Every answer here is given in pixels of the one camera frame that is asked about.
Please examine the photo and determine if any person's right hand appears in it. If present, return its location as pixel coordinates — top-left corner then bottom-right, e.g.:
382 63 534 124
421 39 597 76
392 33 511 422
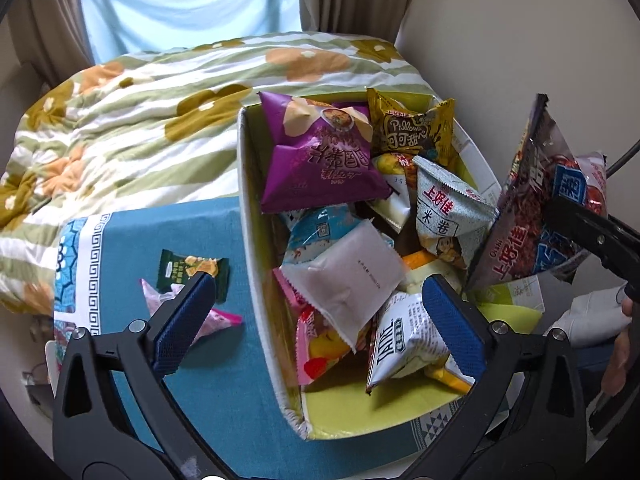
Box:
600 296 636 396

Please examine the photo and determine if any yellow brown snack packet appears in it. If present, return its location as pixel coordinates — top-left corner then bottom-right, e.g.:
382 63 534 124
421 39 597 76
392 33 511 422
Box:
366 87 457 167

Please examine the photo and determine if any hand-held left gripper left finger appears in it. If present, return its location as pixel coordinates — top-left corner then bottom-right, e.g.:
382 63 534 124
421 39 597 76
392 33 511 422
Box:
52 271 221 480

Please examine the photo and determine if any large dark red snack packet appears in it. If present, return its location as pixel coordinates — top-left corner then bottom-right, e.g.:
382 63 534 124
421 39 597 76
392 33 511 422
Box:
465 92 609 294

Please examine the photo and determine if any light blue snack packet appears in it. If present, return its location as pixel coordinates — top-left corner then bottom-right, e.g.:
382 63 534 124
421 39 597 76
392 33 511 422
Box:
282 206 368 267

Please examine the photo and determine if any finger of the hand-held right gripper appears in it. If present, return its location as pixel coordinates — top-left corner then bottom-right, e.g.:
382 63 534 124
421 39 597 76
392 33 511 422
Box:
544 196 640 301

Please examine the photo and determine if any red orange snack packet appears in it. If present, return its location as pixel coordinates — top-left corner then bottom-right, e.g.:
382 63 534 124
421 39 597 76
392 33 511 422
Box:
374 152 419 188

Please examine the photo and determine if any white cardboard box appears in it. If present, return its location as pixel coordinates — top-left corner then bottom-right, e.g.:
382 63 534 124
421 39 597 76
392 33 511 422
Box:
236 91 546 442

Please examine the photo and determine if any floral striped blanket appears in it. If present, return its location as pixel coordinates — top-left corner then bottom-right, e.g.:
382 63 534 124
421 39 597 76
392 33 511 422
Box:
0 32 436 317

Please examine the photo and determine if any small pink snack packet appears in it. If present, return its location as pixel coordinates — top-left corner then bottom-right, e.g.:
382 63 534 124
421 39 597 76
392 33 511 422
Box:
139 279 244 356

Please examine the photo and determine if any small dark green snack packet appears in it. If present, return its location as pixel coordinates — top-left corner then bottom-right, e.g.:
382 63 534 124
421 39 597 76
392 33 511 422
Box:
156 249 230 305

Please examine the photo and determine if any white black-lettered snack packet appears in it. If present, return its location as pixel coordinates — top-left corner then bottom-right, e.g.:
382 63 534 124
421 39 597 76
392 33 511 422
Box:
366 291 476 395

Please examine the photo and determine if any light blue window cloth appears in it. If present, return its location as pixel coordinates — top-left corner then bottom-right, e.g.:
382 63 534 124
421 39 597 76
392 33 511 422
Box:
77 0 307 67

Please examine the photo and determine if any orange cream snack packet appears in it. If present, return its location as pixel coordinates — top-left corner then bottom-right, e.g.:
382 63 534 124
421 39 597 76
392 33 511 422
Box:
400 251 463 297

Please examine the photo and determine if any purple snack packet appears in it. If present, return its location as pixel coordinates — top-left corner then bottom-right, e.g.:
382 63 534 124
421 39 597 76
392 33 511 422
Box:
257 91 392 215

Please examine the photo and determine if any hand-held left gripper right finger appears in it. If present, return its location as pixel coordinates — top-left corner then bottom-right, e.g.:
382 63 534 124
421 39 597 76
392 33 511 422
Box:
395 275 587 480

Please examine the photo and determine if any plain white snack packet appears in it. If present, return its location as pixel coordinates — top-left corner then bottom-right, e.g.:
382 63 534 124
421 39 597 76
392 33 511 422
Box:
279 219 407 355

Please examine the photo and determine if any pink fruit-print snack packet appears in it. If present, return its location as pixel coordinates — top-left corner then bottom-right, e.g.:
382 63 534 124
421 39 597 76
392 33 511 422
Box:
272 267 374 387

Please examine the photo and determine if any grey white snack packet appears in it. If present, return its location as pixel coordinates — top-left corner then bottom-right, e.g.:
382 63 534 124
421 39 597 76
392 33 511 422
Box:
414 156 497 270

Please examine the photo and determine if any white cloth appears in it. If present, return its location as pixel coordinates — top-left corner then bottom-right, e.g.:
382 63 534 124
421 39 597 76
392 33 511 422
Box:
542 294 626 349

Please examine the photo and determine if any blue patterned tablecloth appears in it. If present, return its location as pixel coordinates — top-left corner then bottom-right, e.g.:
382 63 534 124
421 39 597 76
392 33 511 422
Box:
52 196 461 480

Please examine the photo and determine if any black cable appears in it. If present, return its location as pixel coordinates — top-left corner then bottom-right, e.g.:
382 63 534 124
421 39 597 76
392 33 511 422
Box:
606 141 640 174

